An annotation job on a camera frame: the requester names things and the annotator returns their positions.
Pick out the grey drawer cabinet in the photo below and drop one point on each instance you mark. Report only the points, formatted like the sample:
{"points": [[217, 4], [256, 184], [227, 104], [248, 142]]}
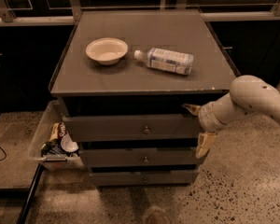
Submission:
{"points": [[84, 87]]}

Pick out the clear plastic storage bin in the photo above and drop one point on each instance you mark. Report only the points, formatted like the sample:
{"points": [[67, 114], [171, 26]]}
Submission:
{"points": [[42, 134]]}

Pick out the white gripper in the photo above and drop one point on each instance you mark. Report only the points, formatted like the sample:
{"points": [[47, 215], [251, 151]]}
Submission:
{"points": [[205, 118]]}

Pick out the grey top drawer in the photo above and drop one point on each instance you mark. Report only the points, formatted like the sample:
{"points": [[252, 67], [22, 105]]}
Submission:
{"points": [[140, 127]]}

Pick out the clear plastic water bottle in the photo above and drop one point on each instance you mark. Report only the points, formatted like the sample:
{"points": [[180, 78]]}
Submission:
{"points": [[166, 60]]}

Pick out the grey middle drawer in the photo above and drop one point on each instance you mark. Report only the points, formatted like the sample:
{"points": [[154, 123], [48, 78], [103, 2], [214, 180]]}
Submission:
{"points": [[132, 157]]}

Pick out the grey drawer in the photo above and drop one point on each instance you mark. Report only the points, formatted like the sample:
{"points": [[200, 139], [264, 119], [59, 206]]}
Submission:
{"points": [[132, 157], [144, 178], [140, 127]]}

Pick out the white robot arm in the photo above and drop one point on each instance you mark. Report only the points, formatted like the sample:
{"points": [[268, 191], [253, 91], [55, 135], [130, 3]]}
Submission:
{"points": [[248, 95]]}

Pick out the snack bag in bin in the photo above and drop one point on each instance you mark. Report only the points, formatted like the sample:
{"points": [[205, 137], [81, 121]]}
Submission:
{"points": [[58, 131]]}

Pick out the grey bottom drawer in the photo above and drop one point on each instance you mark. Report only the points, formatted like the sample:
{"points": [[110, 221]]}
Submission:
{"points": [[144, 178]]}

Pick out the white paper bowl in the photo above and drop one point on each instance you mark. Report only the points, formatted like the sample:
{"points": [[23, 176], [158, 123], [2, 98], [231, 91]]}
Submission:
{"points": [[106, 51]]}

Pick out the white cup in bin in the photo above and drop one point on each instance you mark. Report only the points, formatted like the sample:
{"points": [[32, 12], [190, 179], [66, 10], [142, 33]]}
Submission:
{"points": [[68, 144]]}

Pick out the dark snack packet in bin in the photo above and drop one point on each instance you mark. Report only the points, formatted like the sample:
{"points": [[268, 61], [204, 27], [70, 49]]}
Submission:
{"points": [[52, 147]]}

